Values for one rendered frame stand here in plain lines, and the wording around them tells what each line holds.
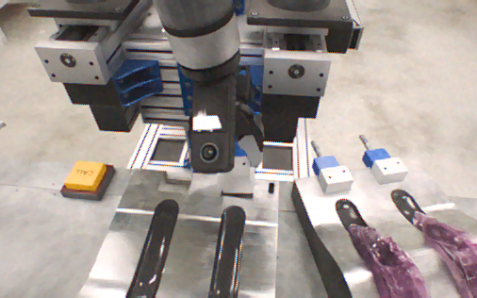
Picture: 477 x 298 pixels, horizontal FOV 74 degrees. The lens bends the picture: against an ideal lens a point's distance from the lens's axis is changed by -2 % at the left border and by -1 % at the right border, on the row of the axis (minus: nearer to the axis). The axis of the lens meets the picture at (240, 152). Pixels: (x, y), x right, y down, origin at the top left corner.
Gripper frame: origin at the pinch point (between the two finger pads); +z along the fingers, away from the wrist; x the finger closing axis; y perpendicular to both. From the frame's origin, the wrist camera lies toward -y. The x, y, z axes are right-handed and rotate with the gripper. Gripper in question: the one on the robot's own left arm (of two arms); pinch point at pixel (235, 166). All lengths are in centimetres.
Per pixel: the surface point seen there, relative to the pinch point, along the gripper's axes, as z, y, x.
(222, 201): 4.6, -3.9, 2.6
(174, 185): 6.5, 0.2, 12.4
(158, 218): 3.3, -7.7, 12.2
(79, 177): 6.5, 1.7, 32.7
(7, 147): 84, 70, 160
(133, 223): 2.3, -9.1, 15.7
